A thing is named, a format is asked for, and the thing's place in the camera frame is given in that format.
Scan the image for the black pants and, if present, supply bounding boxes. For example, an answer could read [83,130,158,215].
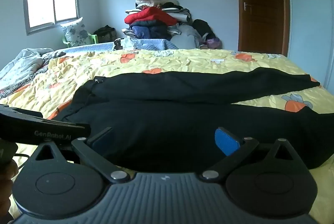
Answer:
[53,67,334,173]

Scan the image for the floral pillow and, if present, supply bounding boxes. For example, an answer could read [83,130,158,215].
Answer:
[61,17,94,47]

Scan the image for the person's left hand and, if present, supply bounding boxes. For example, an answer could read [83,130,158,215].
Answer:
[0,161,19,216]

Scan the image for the pile of clothes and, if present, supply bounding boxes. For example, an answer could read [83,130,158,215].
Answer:
[121,0,222,50]

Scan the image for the zebra striped cloth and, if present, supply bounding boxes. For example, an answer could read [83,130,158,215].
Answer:
[0,67,50,99]

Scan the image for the grey white quilt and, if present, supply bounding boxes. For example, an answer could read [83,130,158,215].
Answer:
[0,48,75,91]

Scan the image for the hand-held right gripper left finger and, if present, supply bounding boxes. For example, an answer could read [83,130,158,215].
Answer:
[35,128,130,184]

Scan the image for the green plastic chair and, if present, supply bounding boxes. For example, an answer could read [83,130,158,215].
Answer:
[62,34,98,48]

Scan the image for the brown wooden door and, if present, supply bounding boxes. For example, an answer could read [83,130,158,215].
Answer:
[233,0,290,56]

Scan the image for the dark bag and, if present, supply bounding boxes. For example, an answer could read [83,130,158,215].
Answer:
[93,25,117,43]

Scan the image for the white wardrobe with flower stickers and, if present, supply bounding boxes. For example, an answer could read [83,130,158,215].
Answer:
[283,0,334,91]

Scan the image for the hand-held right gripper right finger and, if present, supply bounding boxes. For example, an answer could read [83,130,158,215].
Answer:
[200,128,295,183]

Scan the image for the yellow floral bedsheet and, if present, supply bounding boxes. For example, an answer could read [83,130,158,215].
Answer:
[0,48,334,224]

